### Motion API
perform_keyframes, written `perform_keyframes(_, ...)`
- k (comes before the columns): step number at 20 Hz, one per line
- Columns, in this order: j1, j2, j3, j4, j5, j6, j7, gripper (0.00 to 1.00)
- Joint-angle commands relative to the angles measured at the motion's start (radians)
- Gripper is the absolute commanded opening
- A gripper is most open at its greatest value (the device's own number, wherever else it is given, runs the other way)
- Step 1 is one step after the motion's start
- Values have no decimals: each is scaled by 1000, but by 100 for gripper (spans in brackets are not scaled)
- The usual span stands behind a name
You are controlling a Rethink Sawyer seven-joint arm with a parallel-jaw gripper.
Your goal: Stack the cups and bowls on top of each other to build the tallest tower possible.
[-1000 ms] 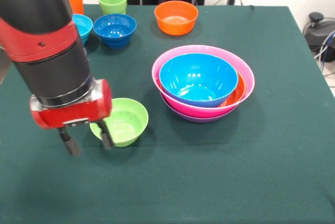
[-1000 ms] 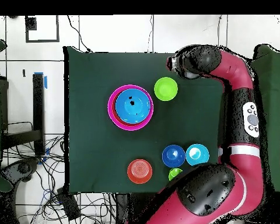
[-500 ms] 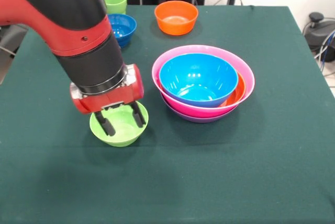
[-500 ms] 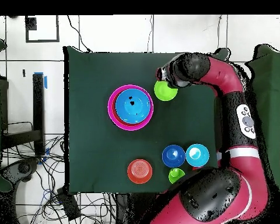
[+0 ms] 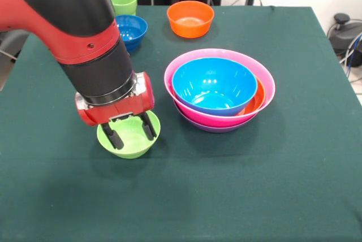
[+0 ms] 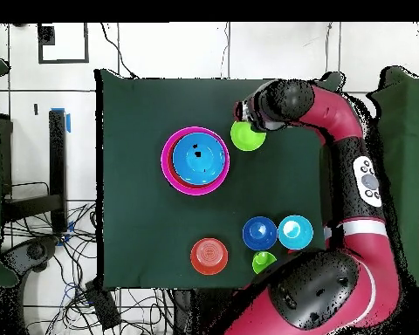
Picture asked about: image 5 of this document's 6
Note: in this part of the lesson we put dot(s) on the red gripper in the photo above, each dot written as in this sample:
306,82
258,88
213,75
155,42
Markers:
118,110

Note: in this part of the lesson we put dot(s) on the green small bowl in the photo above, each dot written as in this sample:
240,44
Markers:
133,151

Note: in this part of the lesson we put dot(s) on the pink large bowl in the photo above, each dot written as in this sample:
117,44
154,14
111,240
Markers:
215,119

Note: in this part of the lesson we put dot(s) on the purple large bowl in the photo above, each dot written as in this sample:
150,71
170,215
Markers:
217,129

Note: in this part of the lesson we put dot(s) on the blue medium bowl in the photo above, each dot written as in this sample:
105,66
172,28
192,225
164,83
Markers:
212,83

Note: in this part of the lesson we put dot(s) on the dark green tablecloth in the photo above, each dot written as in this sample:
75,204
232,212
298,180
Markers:
56,196

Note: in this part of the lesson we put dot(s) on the dark blue small bowl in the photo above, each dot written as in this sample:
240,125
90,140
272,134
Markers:
135,31

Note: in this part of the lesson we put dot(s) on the orange small bowl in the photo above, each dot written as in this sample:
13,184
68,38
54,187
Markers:
190,30

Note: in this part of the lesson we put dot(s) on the orange medium bowl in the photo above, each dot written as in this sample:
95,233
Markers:
256,103

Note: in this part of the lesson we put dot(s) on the green plastic cup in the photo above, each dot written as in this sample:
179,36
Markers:
125,3

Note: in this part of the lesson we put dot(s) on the black floor stand base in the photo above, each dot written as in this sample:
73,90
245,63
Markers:
11,44
345,35

